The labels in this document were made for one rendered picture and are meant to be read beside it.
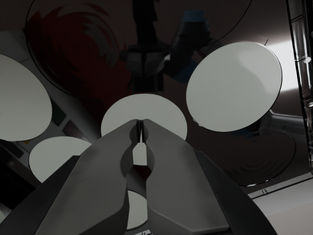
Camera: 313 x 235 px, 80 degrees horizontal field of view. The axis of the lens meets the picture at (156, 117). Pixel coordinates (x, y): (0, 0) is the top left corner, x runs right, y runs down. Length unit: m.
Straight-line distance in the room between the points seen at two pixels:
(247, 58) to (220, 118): 0.07
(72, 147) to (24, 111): 0.06
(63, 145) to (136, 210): 0.15
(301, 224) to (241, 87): 2.52
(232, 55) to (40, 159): 0.25
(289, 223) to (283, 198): 2.07
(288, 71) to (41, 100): 0.25
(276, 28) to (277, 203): 0.41
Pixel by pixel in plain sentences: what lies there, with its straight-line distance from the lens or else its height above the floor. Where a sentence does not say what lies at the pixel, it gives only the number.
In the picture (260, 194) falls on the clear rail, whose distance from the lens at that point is 0.34.
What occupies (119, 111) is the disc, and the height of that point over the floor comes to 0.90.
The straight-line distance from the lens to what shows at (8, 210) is 0.33.
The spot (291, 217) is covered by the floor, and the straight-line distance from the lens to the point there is 2.52.
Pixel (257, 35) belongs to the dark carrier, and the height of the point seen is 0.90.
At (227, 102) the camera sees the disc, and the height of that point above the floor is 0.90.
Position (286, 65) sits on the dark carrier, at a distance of 0.23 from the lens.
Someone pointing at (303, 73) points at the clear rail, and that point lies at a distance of 0.25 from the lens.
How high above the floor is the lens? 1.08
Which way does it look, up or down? 60 degrees down
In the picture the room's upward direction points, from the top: 175 degrees clockwise
